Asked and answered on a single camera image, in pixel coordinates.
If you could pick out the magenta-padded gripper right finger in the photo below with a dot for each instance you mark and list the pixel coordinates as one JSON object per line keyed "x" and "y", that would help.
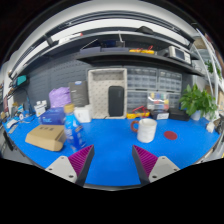
{"x": 164, "y": 166}

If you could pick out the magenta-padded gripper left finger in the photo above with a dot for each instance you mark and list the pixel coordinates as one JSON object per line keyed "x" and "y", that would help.
{"x": 59, "y": 166}

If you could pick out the blue drink bottle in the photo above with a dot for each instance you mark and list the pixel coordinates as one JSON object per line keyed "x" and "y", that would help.
{"x": 74, "y": 130}

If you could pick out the flat round red coaster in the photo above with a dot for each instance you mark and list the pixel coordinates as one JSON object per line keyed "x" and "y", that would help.
{"x": 170, "y": 135}

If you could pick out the brown cardboard box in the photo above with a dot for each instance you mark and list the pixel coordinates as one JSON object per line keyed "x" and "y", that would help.
{"x": 45, "y": 136}

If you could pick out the blue carton box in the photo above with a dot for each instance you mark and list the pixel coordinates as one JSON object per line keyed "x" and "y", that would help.
{"x": 51, "y": 116}

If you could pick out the small black box, white label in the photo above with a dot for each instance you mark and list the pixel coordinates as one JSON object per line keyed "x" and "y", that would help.
{"x": 160, "y": 115}

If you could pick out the flat black case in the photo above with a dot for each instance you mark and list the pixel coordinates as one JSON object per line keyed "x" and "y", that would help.
{"x": 179, "y": 115}

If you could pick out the yellow multimeter with red leads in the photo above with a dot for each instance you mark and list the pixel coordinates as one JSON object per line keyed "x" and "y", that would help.
{"x": 138, "y": 115}

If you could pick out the white power adapter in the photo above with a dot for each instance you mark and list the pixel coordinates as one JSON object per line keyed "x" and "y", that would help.
{"x": 210, "y": 127}

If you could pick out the white box with small bottles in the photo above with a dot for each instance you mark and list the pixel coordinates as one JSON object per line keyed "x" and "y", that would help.
{"x": 40, "y": 108}

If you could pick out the clear organiser with coloured parts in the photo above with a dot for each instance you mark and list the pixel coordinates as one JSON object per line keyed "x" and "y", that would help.
{"x": 158, "y": 100}

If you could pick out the green potted plant, white pot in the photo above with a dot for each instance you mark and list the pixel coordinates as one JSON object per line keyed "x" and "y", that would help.
{"x": 196, "y": 100}

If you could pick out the dark grey upright box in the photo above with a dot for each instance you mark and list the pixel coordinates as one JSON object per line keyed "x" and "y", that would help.
{"x": 79, "y": 94}

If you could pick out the white perforated storage tray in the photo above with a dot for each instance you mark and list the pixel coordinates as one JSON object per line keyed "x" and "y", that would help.
{"x": 98, "y": 96}

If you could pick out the black zip case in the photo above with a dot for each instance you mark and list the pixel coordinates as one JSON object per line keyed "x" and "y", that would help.
{"x": 116, "y": 101}

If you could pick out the black wall shelf unit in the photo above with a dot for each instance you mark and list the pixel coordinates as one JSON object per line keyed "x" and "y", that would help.
{"x": 126, "y": 58}

